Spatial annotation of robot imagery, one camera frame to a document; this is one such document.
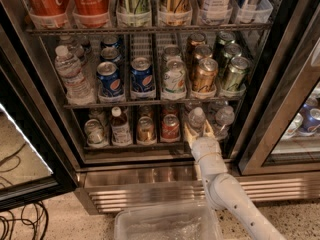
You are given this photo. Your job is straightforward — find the red soda can bottom shelf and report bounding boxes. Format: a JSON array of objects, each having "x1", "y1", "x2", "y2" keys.
[{"x1": 161, "y1": 114, "x2": 180, "y2": 143}]

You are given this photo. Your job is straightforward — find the gold soda can bottom shelf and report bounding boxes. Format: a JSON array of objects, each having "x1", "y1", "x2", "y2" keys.
[{"x1": 137, "y1": 116, "x2": 156, "y2": 145}]

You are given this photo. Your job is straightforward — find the silver can bottom left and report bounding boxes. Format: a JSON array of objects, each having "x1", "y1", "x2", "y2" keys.
[{"x1": 84, "y1": 119, "x2": 109, "y2": 148}]

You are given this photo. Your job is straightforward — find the red coca-cola bottle left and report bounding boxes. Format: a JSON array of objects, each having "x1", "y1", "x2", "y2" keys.
[{"x1": 29, "y1": 0, "x2": 70, "y2": 29}]

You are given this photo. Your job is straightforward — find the steel fridge door right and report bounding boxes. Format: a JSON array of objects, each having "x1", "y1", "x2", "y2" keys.
[{"x1": 239, "y1": 2, "x2": 320, "y2": 175}]

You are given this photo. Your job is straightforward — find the gold can middle shelf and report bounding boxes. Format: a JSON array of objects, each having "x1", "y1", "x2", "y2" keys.
[{"x1": 191, "y1": 58, "x2": 218, "y2": 99}]

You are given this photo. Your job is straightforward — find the blue pepsi can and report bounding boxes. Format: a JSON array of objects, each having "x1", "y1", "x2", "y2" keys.
[
  {"x1": 96, "y1": 61, "x2": 125, "y2": 103},
  {"x1": 130, "y1": 57, "x2": 156, "y2": 98}
]

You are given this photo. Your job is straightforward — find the red coca-cola bottle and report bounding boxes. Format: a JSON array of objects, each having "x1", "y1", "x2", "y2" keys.
[
  {"x1": 29, "y1": 0, "x2": 70, "y2": 29},
  {"x1": 74, "y1": 0, "x2": 109, "y2": 28}
]

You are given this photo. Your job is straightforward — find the white green soda can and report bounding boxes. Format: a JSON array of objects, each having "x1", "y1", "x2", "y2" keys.
[{"x1": 161, "y1": 59, "x2": 186, "y2": 100}]

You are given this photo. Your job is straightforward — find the amber bottle top shelf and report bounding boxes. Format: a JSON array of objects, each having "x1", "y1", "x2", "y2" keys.
[{"x1": 158, "y1": 0, "x2": 192, "y2": 26}]

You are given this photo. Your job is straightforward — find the clear water bottle bottom shelf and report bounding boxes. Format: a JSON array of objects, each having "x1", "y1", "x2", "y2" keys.
[{"x1": 185, "y1": 107, "x2": 206, "y2": 135}]

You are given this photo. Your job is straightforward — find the blue pepsi can front left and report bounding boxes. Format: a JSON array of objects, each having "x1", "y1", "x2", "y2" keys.
[{"x1": 96, "y1": 61, "x2": 125, "y2": 103}]

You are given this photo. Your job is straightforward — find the white label bottle top shelf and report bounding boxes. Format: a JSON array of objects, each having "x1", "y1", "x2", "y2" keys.
[{"x1": 197, "y1": 0, "x2": 232, "y2": 25}]

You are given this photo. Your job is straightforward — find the brown drink bottle white cap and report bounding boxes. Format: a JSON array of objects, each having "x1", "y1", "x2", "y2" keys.
[{"x1": 110, "y1": 107, "x2": 132, "y2": 146}]

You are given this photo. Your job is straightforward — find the large water bottle middle shelf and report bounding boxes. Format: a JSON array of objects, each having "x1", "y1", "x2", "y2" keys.
[{"x1": 55, "y1": 45, "x2": 96, "y2": 105}]

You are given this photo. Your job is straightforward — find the steel fridge base grille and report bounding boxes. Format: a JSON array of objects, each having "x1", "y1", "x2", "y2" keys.
[{"x1": 73, "y1": 160, "x2": 320, "y2": 216}]

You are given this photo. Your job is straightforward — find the green can middle shelf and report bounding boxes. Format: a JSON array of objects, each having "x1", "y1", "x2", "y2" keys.
[{"x1": 219, "y1": 56, "x2": 250, "y2": 97}]

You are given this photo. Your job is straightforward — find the black cables on floor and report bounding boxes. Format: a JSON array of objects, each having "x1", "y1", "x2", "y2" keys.
[{"x1": 0, "y1": 201, "x2": 50, "y2": 240}]

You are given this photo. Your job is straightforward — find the green yellow bottle top shelf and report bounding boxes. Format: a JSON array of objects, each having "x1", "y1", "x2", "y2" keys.
[{"x1": 116, "y1": 0, "x2": 152, "y2": 27}]

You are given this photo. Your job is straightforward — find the blue pepsi can right fridge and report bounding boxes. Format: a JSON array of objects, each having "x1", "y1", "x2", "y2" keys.
[{"x1": 298, "y1": 108, "x2": 320, "y2": 136}]

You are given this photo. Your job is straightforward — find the red coca-cola bottle right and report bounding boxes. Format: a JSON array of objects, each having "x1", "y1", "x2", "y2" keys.
[{"x1": 74, "y1": 0, "x2": 109, "y2": 28}]

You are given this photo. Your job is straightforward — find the blue pepsi can centre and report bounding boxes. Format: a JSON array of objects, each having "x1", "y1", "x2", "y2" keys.
[{"x1": 130, "y1": 57, "x2": 156, "y2": 98}]

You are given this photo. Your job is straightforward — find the black fridge door left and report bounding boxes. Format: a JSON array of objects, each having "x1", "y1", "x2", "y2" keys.
[{"x1": 0, "y1": 4, "x2": 76, "y2": 212}]

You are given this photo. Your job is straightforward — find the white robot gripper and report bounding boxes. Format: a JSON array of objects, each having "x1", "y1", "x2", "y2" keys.
[{"x1": 184, "y1": 120, "x2": 227, "y2": 180}]

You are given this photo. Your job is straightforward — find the clear water bottle bottom right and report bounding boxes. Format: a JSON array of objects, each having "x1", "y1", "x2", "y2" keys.
[{"x1": 211, "y1": 106, "x2": 235, "y2": 140}]

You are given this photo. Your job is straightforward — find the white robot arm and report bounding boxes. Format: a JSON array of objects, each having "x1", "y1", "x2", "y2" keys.
[{"x1": 184, "y1": 122, "x2": 286, "y2": 240}]

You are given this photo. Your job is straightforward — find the clear plastic bin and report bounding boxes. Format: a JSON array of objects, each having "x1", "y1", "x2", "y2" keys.
[{"x1": 114, "y1": 201, "x2": 223, "y2": 240}]

